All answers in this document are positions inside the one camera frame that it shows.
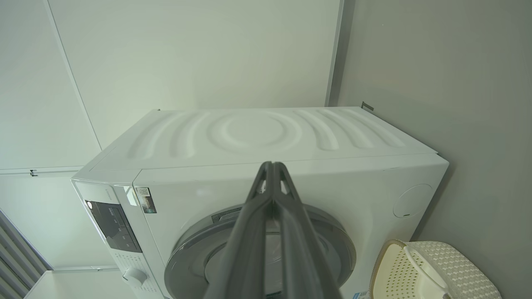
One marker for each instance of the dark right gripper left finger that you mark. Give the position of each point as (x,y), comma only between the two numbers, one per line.
(245,257)

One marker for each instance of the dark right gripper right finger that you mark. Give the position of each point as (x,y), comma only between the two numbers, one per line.
(307,265)

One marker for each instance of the washing machine glass door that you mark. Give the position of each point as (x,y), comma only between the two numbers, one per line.
(195,257)

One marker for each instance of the white front-load washing machine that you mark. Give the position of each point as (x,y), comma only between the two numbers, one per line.
(249,133)

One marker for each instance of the blue energy label sticker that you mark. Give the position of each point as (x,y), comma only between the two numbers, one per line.
(360,295)

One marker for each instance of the black QR label sticker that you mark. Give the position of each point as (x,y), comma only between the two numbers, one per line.
(146,200)

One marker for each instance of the cream perforated laundry basket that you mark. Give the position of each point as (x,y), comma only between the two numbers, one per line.
(436,270)

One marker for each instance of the grey slatted panel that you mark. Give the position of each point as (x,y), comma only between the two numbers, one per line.
(16,257)

